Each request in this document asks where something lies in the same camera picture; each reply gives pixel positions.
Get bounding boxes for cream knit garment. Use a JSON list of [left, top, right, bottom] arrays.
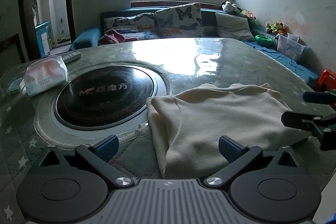
[[146, 83, 310, 178]]

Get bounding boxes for red plastic stool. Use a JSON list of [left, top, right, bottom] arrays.
[[317, 69, 336, 92]]

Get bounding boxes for black round induction cooktop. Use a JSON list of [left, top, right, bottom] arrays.
[[54, 65, 158, 131]]

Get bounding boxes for clear plastic storage box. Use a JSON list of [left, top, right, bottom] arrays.
[[277, 34, 308, 62]]

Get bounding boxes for green brown plush toys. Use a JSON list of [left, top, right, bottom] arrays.
[[265, 22, 288, 36]]

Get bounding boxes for green bowl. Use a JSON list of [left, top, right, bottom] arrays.
[[255, 35, 274, 47]]

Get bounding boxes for white tissue pack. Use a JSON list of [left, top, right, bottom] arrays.
[[23, 56, 68, 97]]

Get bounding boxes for grey remote control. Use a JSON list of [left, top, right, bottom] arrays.
[[62, 51, 82, 64]]

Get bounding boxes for orange plush toy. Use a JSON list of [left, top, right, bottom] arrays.
[[240, 10, 256, 20]]

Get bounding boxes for grey plain cushion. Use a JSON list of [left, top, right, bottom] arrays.
[[215, 12, 255, 41]]

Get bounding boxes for pink cloth on sofa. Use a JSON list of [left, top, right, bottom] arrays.
[[98, 29, 138, 46]]

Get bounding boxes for panda plush toy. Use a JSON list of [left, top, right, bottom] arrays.
[[222, 1, 242, 14]]

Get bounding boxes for teal corner sofa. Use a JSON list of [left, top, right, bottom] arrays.
[[70, 7, 320, 89]]

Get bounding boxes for long butterfly cushion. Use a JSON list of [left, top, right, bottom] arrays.
[[103, 12, 159, 40]]

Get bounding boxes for blue white cabinet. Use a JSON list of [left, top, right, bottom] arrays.
[[35, 21, 51, 58]]

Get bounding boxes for large butterfly cushion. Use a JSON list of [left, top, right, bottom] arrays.
[[154, 3, 205, 38]]

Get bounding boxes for dark wooden door frame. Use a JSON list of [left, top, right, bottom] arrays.
[[18, 0, 41, 61]]

